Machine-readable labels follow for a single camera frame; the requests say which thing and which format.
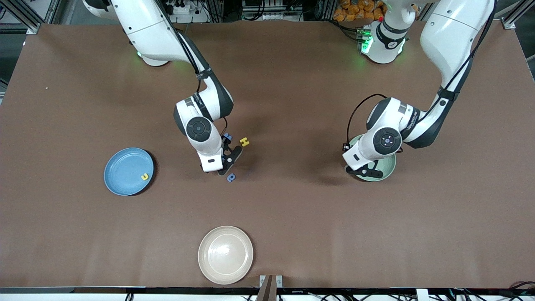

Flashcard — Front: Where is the green plate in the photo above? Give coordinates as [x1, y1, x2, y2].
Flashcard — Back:
[345, 134, 397, 182]

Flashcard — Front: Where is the blue plate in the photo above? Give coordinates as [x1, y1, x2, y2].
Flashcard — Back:
[104, 147, 155, 196]

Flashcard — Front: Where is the beige plate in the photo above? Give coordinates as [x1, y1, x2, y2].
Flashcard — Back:
[198, 226, 254, 286]

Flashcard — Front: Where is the bag of orange fruit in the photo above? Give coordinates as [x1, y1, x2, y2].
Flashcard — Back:
[333, 0, 387, 22]

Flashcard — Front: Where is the white power strip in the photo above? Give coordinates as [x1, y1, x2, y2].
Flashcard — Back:
[165, 0, 209, 24]

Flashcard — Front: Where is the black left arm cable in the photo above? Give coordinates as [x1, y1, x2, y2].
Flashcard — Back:
[342, 0, 498, 152]

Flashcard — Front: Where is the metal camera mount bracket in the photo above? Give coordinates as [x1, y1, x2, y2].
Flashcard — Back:
[259, 275, 283, 301]

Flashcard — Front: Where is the aluminium frame profile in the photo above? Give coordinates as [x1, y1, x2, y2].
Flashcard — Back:
[501, 0, 535, 30]
[0, 0, 57, 35]

